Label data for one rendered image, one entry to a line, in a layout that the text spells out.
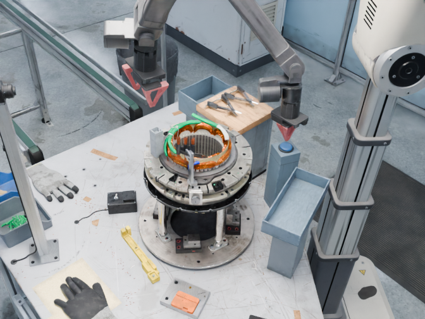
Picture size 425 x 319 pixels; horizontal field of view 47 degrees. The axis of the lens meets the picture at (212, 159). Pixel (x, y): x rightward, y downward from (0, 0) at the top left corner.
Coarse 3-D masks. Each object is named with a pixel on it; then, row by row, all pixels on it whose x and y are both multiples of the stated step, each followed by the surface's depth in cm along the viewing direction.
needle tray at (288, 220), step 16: (304, 176) 145; (320, 176) 143; (288, 192) 143; (304, 192) 143; (320, 192) 143; (272, 208) 133; (288, 208) 138; (304, 208) 138; (272, 224) 128; (288, 224) 133; (304, 224) 133; (272, 240) 143; (288, 240) 128; (304, 240) 147; (272, 256) 147; (288, 256) 143; (288, 272) 148
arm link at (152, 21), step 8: (144, 0) 100; (152, 0) 96; (160, 0) 96; (168, 0) 96; (136, 8) 107; (144, 8) 101; (152, 8) 99; (160, 8) 99; (168, 8) 100; (136, 16) 107; (144, 16) 102; (152, 16) 102; (160, 16) 102; (136, 24) 106; (144, 24) 104; (152, 24) 104; (160, 24) 104; (136, 32) 107; (152, 32) 107; (160, 32) 107
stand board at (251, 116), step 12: (216, 96) 172; (240, 96) 173; (252, 96) 173; (240, 108) 167; (252, 108) 167; (264, 108) 168; (216, 120) 163; (228, 120) 162; (240, 120) 162; (252, 120) 162; (264, 120) 166; (240, 132) 159
